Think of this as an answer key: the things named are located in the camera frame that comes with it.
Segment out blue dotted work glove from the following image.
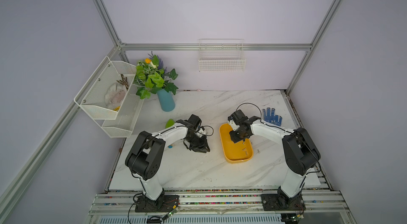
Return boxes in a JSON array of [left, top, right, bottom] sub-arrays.
[[262, 107, 283, 126]]

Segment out white mesh wall shelf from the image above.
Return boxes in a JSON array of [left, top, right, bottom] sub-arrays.
[[74, 57, 143, 138]]

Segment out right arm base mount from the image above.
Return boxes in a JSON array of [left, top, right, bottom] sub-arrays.
[[261, 188, 305, 212]]

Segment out green artificial plant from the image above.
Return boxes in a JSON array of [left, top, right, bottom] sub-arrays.
[[133, 52, 179, 100]]

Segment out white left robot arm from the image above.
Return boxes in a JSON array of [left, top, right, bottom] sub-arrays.
[[125, 115, 210, 202]]

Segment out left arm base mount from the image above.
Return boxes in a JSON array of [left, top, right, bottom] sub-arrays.
[[134, 191, 179, 213]]

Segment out yellow plastic storage box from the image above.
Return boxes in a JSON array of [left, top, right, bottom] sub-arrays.
[[219, 123, 253, 164]]

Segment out teal vase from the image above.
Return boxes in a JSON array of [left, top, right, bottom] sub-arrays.
[[157, 89, 176, 112]]

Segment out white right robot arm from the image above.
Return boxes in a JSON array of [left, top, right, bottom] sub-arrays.
[[228, 110, 321, 200]]

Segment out aluminium rail platform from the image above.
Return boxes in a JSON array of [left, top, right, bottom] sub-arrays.
[[84, 189, 356, 224]]

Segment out white wire wall basket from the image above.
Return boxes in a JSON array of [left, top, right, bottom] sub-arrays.
[[198, 39, 246, 72]]

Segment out green yellow brush tool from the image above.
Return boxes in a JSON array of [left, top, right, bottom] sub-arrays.
[[165, 119, 175, 148]]

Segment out brown twigs in shelf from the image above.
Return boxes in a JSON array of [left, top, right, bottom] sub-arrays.
[[117, 74, 129, 90]]

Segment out white cloth in shelf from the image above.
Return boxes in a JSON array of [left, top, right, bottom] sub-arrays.
[[105, 83, 127, 111]]

